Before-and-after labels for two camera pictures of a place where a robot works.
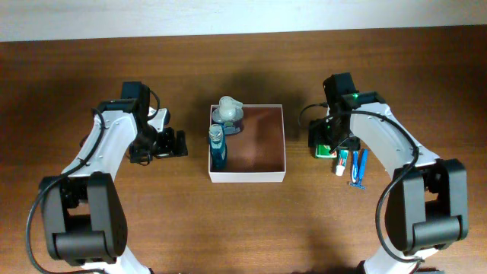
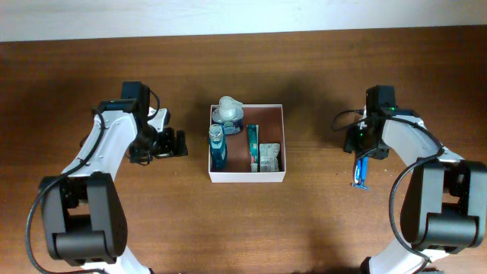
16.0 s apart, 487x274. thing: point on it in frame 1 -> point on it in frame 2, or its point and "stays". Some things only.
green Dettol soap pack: x=322 y=151 -> x=268 y=160
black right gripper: x=316 y=135 -> x=351 y=143
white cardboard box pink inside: x=257 y=154 stays
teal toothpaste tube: x=343 y=155 -> x=253 y=136
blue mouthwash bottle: x=218 y=147 stays
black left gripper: x=167 y=148 stays
